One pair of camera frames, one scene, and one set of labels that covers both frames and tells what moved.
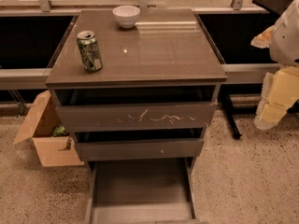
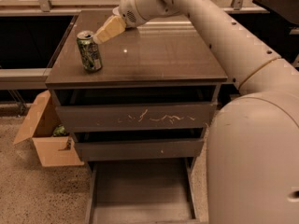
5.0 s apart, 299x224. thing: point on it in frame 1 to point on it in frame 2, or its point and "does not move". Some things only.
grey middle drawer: [119, 144] does not move
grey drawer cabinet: [155, 94] does not move
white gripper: [286, 39] to [128, 12]
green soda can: [90, 50] does not move
